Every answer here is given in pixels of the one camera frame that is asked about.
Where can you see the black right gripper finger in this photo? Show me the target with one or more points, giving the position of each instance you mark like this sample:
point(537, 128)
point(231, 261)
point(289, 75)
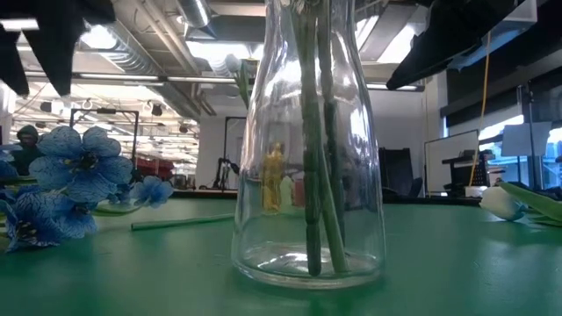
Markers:
point(452, 30)

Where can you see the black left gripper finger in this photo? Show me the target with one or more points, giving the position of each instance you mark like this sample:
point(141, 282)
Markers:
point(59, 52)
point(13, 61)

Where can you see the large blue artificial flower bunch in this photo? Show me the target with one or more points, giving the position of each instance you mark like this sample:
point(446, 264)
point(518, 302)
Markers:
point(79, 162)

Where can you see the white artificial tulip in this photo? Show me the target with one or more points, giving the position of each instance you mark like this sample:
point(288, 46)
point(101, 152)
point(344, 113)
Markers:
point(500, 203)
point(233, 63)

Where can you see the red artificial tulip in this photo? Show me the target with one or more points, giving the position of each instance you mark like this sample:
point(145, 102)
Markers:
point(336, 237)

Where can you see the background black robot arm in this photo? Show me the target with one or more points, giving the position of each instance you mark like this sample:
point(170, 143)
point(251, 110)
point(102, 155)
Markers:
point(221, 169)

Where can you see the yellow glass vase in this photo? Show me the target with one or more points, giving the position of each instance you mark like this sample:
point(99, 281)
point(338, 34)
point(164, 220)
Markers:
point(273, 175)

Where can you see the clear glass vase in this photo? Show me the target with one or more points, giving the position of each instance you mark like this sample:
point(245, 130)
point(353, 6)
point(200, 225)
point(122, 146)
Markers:
point(272, 246)

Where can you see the person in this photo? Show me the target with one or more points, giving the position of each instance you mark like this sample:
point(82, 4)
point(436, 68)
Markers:
point(27, 140)

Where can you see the grey flat panel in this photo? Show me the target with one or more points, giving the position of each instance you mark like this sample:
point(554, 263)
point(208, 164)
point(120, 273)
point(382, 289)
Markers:
point(527, 138)

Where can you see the white whiteboard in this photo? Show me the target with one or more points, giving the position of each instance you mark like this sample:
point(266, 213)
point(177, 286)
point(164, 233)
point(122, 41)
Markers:
point(452, 162)

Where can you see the background desk with equipment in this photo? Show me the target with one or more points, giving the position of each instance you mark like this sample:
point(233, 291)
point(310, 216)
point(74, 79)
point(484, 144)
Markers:
point(465, 164)

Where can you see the black vertical pole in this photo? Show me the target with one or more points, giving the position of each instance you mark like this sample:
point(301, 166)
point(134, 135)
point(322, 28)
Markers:
point(532, 145)

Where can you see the black office chair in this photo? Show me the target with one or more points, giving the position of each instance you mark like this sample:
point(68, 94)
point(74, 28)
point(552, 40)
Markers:
point(395, 171)

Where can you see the small white box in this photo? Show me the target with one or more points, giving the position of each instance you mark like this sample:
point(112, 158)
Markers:
point(474, 191)

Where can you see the loose green stem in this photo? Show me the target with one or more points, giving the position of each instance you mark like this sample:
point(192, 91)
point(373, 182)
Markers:
point(175, 223)

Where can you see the green table mat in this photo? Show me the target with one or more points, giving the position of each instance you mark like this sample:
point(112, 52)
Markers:
point(439, 272)

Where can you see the black table frame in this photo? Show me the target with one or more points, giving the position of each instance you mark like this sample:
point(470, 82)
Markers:
point(197, 193)

